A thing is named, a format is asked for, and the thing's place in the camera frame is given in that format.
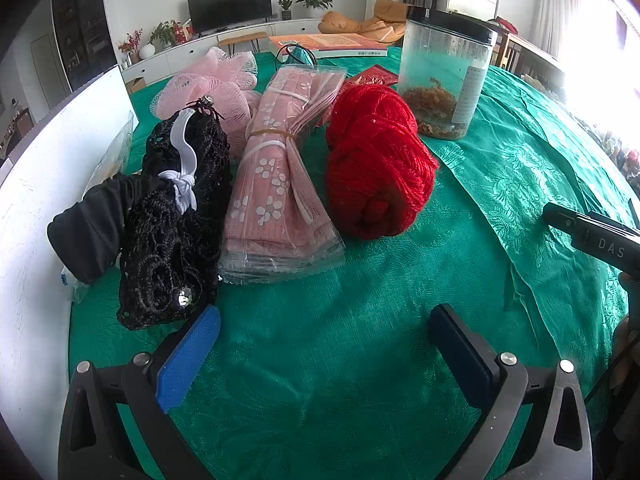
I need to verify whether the red yarn ball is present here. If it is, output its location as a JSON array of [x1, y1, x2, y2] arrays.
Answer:
[[324, 84, 440, 241]]

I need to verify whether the black cable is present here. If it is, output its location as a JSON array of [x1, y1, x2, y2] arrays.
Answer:
[[582, 335, 640, 406]]

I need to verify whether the plastic bag of white beads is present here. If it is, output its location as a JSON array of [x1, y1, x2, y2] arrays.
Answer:
[[95, 110, 138, 183]]

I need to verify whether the wooden stool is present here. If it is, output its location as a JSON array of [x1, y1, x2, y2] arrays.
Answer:
[[217, 31, 271, 56]]

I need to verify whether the pink floral face mask pack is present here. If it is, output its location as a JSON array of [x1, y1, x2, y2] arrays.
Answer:
[[217, 64, 347, 288]]

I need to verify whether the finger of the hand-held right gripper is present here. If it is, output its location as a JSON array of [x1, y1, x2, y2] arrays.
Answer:
[[542, 202, 640, 240]]

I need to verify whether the orange lounge chair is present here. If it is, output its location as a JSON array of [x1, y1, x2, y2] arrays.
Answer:
[[320, 0, 408, 46]]

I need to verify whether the white board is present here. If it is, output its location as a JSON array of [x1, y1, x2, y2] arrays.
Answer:
[[0, 65, 141, 426]]

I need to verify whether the person's right hand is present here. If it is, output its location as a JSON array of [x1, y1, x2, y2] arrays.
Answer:
[[614, 271, 640, 387]]

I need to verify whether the leafy potted plant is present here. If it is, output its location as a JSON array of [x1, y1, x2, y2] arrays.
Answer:
[[149, 20, 182, 51]]

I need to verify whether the wooden chair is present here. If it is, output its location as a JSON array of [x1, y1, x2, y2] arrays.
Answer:
[[492, 25, 566, 81]]

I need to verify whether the black fabric sleeve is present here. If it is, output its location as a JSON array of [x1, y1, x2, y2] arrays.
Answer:
[[47, 172, 146, 286]]

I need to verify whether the clear plastic jar black lid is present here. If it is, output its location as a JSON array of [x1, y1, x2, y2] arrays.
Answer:
[[397, 6, 498, 141]]

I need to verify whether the white sheer curtain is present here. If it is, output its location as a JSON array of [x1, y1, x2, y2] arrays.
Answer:
[[530, 0, 601, 61]]

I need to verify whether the black television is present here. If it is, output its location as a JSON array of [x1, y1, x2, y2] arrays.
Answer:
[[187, 0, 273, 35]]

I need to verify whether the large green potted plant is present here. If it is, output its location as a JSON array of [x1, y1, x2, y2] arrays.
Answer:
[[295, 0, 337, 18]]

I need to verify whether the pink mesh bath sponge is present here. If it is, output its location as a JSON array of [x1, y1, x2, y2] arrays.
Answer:
[[150, 46, 261, 148]]

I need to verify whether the red packet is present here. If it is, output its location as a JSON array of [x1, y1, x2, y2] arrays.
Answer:
[[345, 65, 401, 92]]

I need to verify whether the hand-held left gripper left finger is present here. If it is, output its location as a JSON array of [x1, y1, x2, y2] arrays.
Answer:
[[59, 304, 222, 480]]

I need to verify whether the red flower bouquet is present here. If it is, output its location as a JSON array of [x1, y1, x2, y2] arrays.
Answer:
[[117, 30, 143, 66]]

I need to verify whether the green patterned tablecloth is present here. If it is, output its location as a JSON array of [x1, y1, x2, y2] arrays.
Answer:
[[67, 45, 638, 480]]

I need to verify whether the white low cabinet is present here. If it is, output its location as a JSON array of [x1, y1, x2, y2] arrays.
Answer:
[[120, 17, 331, 93]]

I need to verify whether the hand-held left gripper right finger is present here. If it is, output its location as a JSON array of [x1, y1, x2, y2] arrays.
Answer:
[[429, 304, 593, 480]]

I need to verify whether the black lace cloth bundle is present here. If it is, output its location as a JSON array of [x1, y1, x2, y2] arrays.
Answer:
[[116, 97, 232, 331]]

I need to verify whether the black display shelf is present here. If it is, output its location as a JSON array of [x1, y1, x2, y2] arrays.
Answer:
[[50, 0, 118, 93]]

